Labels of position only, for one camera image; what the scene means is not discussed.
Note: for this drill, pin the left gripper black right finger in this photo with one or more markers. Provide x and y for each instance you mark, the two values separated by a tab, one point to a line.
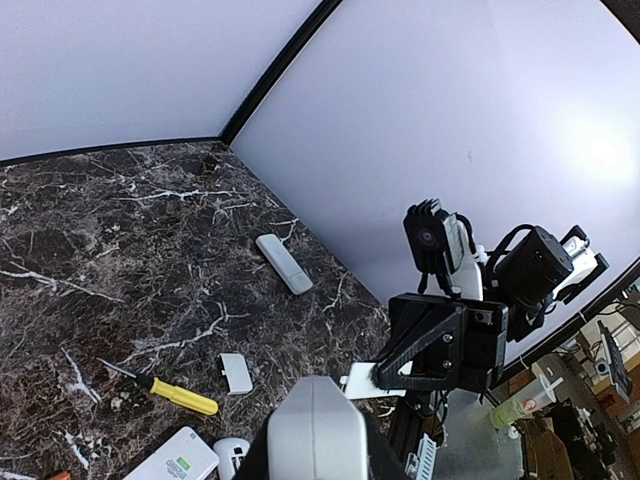
383	464

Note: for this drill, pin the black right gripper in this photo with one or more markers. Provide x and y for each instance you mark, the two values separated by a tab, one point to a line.
440	343

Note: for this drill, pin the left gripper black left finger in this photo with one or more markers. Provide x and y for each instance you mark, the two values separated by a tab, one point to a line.
255	465

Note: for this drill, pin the white remote with battery bay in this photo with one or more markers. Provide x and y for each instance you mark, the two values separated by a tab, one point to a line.
231	452

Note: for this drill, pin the wide white remote control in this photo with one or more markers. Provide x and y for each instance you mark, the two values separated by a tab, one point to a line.
183	456

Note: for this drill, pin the slim white QR-code remote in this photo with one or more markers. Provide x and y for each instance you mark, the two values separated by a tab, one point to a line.
317	433

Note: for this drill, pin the yellow handled screwdriver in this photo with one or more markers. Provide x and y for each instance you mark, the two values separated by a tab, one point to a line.
175	394

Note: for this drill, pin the white wide remote battery cover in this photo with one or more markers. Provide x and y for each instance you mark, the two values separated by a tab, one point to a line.
236	372

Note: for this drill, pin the white slim remote battery cover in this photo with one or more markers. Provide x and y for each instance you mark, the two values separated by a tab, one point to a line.
358	383

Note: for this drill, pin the white slotted cable duct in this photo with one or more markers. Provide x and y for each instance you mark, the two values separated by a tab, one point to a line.
421	463

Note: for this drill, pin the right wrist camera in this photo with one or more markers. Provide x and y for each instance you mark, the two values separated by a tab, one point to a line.
443	247

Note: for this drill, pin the small white remote near wall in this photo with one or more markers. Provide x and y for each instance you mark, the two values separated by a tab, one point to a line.
284	264

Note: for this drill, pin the black enclosure frame post right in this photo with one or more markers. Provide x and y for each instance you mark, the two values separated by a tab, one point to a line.
277	68

